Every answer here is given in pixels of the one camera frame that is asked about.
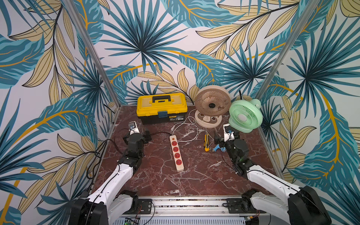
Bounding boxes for white fan power cable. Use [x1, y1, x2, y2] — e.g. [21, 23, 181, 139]
[171, 108, 200, 143]

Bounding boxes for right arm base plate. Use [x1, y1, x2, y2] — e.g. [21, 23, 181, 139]
[222, 198, 266, 215]

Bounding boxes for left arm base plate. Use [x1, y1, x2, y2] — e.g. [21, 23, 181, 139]
[124, 199, 153, 215]

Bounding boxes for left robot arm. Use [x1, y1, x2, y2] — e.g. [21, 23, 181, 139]
[68, 130, 152, 225]

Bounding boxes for beige desk fan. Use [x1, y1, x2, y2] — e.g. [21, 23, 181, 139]
[194, 85, 231, 128]

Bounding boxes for aluminium corner post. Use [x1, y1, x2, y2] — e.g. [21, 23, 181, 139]
[63, 0, 121, 109]
[256, 0, 320, 99]

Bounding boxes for left aluminium corner post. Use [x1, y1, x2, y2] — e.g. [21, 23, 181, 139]
[63, 0, 121, 109]

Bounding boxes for yellow black utility knife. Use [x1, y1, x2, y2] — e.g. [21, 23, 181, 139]
[203, 134, 210, 152]

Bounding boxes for aluminium front rail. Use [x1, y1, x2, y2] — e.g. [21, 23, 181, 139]
[66, 196, 310, 225]

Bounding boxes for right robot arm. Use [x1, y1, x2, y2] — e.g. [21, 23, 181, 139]
[214, 133, 332, 225]

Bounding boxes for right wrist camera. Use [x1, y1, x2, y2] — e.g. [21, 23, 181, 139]
[223, 124, 235, 142]

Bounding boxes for beige power strip red sockets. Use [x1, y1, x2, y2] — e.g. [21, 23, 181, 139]
[169, 135, 184, 172]

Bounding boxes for green desk fan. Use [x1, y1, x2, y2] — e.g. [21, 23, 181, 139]
[229, 99, 263, 133]

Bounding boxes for right aluminium corner post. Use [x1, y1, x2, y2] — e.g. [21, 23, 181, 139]
[256, 0, 320, 99]

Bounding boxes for blue glue gun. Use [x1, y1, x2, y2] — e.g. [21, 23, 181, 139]
[212, 144, 226, 152]

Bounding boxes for black cable bundle left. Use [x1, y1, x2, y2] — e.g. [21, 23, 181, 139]
[80, 127, 172, 197]

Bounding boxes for yellow black toolbox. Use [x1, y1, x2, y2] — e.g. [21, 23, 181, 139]
[136, 93, 188, 125]

